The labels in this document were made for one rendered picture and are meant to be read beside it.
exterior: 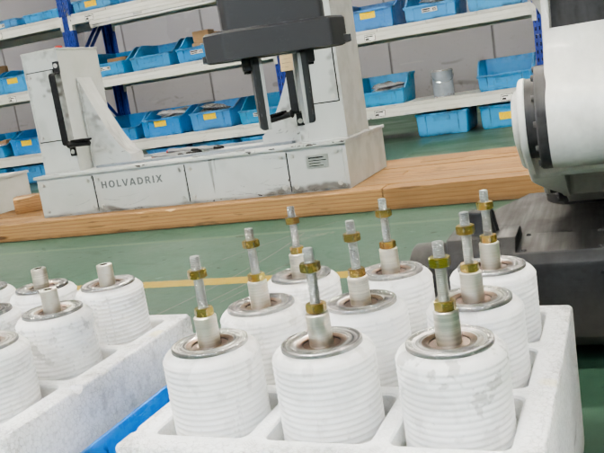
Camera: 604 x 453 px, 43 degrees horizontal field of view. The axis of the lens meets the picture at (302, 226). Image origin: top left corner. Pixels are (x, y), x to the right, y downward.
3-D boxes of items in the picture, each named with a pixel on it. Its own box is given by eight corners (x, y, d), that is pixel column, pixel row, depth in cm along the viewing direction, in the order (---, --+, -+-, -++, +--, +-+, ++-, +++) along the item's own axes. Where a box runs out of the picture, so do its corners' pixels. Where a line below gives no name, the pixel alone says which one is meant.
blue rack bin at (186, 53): (205, 62, 636) (200, 37, 633) (245, 55, 623) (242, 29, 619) (175, 64, 591) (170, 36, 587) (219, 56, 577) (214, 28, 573)
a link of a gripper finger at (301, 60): (306, 124, 65) (296, 49, 64) (302, 122, 68) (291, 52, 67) (325, 120, 65) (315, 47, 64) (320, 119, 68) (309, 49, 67)
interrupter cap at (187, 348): (159, 351, 76) (158, 344, 76) (226, 329, 80) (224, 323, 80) (192, 368, 69) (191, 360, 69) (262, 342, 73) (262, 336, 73)
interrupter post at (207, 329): (194, 349, 75) (188, 316, 74) (215, 341, 76) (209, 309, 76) (205, 353, 73) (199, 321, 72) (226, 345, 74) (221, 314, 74)
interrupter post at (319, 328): (332, 350, 68) (326, 315, 68) (306, 351, 69) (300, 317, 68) (337, 341, 71) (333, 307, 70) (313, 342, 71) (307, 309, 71)
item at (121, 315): (123, 389, 117) (101, 276, 114) (177, 390, 114) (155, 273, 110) (84, 417, 109) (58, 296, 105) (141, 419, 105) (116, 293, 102)
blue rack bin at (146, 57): (161, 70, 654) (156, 45, 650) (200, 63, 640) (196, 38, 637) (129, 72, 608) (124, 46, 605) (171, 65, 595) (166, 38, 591)
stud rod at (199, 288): (201, 331, 75) (187, 256, 73) (210, 328, 75) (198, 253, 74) (203, 333, 74) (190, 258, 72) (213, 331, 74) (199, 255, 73)
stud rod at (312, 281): (315, 330, 69) (303, 250, 68) (313, 327, 70) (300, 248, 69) (325, 328, 69) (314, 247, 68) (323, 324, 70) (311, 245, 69)
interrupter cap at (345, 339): (354, 360, 65) (353, 352, 65) (270, 364, 67) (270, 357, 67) (369, 330, 72) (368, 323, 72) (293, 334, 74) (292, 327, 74)
